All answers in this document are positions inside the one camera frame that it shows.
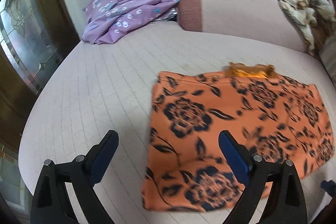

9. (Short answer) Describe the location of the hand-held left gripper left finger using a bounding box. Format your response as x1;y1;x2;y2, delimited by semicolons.
29;130;120;224

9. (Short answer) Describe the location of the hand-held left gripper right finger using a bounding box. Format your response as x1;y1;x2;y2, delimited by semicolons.
219;130;307;224

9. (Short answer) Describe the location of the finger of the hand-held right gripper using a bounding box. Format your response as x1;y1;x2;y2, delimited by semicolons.
321;180;336;197

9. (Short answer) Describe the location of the orange black floral shirt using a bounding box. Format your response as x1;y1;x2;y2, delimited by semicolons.
140;63;336;212

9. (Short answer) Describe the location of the pink quilted bed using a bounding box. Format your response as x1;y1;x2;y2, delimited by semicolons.
18;21;336;224

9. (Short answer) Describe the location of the striped floral beige pillow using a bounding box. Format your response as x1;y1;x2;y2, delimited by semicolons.
319;38;336;75

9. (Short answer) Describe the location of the wooden stained glass door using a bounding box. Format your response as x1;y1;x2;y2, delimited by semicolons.
0;0;80;214

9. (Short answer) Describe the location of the pink bolster cushion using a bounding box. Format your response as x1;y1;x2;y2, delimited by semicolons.
177;0;310;53

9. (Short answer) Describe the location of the purple floral cloth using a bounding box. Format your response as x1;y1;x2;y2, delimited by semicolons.
82;0;181;45

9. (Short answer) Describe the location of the silvery dark cloth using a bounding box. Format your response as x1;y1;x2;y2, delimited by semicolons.
151;7;180;24

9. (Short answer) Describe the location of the cream floral crumpled blanket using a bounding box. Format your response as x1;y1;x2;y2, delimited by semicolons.
279;0;336;56

